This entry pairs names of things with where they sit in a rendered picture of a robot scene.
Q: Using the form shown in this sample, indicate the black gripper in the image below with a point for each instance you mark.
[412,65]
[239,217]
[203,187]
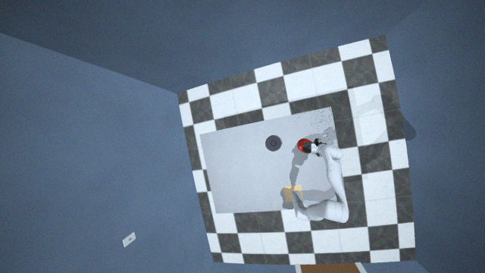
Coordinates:
[317,142]

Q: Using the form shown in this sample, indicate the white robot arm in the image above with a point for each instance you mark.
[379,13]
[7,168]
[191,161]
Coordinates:
[329,209]

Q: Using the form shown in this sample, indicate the dark grey round disk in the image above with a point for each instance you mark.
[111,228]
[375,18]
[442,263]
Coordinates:
[273,143]

